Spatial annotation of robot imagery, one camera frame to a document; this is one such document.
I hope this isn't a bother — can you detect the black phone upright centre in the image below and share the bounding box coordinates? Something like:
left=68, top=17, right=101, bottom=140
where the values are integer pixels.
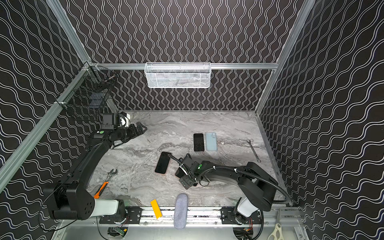
left=155, top=152, right=171, bottom=175

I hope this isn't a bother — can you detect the aluminium horizontal bar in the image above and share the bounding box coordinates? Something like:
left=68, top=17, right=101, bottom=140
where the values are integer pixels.
left=91, top=63, right=278, bottom=70
left=1, top=63, right=91, bottom=191

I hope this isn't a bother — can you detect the yellow flat block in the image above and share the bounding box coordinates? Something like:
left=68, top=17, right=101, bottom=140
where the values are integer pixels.
left=150, top=199, right=163, bottom=220

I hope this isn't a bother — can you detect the aluminium corner frame post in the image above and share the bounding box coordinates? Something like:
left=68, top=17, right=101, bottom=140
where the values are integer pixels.
left=256, top=0, right=316, bottom=116
left=46, top=0, right=91, bottom=63

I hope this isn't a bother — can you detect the black phone taken from case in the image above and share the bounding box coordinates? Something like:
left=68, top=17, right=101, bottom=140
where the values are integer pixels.
left=193, top=133, right=205, bottom=152

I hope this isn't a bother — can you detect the light blue phone case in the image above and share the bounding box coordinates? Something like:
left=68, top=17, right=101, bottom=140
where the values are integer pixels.
left=206, top=133, right=218, bottom=151

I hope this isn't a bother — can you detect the black phone tilted centre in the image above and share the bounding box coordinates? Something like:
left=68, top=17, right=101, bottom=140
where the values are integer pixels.
left=175, top=168, right=184, bottom=179

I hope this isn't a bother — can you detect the grey fabric pouch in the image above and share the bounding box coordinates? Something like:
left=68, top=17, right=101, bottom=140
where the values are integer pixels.
left=174, top=194, right=189, bottom=230

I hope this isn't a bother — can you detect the white scissors handle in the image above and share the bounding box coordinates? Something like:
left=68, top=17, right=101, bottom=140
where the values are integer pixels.
left=267, top=223, right=284, bottom=240

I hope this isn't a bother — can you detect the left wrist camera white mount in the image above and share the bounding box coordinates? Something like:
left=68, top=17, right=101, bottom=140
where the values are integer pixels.
left=118, top=112, right=131, bottom=128

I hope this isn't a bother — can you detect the aluminium corner frame post right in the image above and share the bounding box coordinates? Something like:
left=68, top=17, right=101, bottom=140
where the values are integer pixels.
left=256, top=0, right=316, bottom=116

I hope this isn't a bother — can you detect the aluminium back horizontal bar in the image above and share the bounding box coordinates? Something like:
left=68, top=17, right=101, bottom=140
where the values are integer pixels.
left=91, top=63, right=278, bottom=70

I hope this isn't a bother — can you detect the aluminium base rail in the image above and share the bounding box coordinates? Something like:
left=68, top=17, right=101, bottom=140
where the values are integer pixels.
left=98, top=205, right=301, bottom=227

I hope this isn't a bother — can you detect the aluminium left horizontal bar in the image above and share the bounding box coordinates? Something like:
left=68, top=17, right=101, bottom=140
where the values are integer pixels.
left=1, top=63, right=91, bottom=191

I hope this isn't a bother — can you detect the white wire mesh basket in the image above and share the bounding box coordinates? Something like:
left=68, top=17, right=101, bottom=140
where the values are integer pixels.
left=144, top=67, right=212, bottom=89

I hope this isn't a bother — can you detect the adjustable wrench orange handle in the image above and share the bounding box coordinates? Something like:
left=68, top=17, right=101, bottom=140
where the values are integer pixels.
left=94, top=169, right=118, bottom=199

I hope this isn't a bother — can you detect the silver combination wrench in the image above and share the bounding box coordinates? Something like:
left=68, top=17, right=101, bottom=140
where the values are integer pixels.
left=247, top=140, right=262, bottom=163

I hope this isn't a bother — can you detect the aluminium corner frame post left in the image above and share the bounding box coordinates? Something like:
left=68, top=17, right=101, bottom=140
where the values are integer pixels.
left=46, top=0, right=91, bottom=63

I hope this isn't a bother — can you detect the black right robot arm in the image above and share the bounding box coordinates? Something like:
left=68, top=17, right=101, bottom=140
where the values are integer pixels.
left=164, top=152, right=291, bottom=225

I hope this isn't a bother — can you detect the black wire basket left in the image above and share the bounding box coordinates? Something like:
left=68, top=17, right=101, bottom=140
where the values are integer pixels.
left=62, top=66, right=118, bottom=122

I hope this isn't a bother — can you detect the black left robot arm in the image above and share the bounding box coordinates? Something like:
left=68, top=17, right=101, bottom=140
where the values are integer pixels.
left=44, top=113, right=148, bottom=223

